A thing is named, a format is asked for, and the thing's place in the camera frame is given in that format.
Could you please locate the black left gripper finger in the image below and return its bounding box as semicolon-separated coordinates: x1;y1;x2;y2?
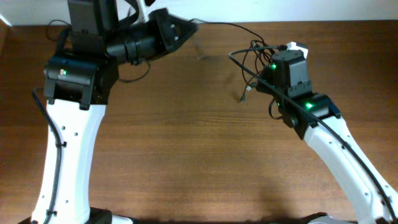
166;14;198;33
169;27;198;52

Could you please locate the black USB cable bundle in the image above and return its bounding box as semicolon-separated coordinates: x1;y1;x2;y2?
189;18;280;103

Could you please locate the thin black separated cable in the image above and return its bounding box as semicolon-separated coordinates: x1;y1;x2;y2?
45;19;72;43

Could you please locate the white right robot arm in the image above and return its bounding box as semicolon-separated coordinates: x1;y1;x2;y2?
256;50;397;223

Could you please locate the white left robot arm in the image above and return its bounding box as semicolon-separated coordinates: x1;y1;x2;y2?
26;0;198;223

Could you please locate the black base at table edge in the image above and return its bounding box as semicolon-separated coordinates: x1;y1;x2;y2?
298;212;358;224

